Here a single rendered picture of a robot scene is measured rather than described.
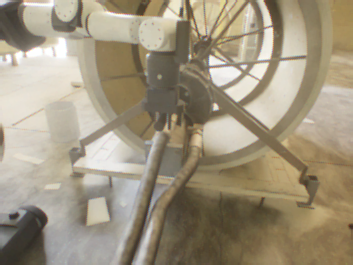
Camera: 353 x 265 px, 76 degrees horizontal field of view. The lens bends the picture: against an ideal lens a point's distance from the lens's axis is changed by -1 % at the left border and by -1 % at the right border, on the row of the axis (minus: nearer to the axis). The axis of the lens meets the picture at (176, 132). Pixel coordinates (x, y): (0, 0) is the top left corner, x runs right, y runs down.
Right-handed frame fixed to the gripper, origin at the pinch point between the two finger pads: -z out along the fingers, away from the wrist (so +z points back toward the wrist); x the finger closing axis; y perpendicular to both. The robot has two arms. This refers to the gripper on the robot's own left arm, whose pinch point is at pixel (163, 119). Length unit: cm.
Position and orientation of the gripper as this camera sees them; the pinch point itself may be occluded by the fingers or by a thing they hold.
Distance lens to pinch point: 67.0
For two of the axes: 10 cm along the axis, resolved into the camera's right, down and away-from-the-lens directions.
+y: 1.6, -4.6, 8.8
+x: 9.9, 1.0, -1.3
